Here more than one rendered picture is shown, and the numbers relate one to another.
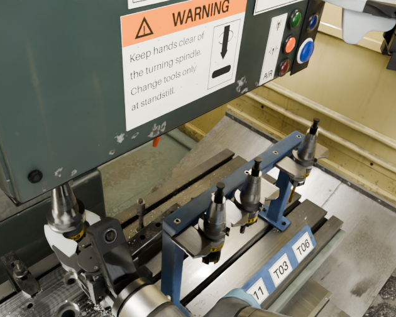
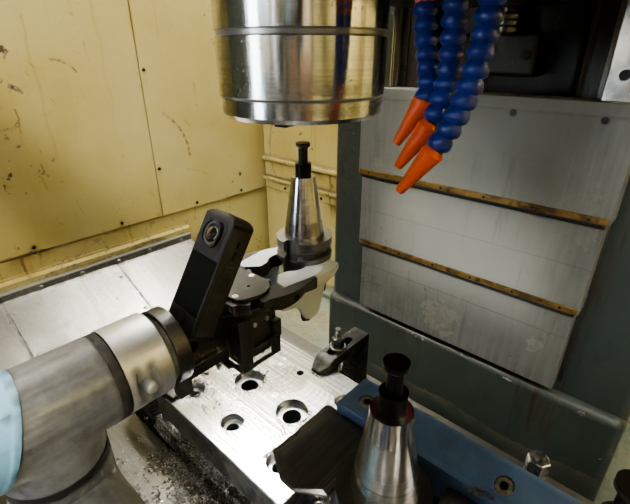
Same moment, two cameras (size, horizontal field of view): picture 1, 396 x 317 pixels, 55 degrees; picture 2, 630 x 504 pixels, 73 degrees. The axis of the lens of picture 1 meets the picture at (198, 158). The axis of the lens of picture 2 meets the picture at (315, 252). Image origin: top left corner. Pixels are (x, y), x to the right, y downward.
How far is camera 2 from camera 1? 0.59 m
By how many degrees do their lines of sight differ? 75
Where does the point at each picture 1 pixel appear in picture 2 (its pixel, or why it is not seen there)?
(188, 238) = (327, 436)
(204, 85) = not seen: outside the picture
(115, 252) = (201, 262)
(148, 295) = (131, 327)
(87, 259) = not seen: hidden behind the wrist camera
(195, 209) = (419, 436)
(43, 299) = (310, 382)
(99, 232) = (209, 215)
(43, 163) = not seen: outside the picture
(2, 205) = (447, 322)
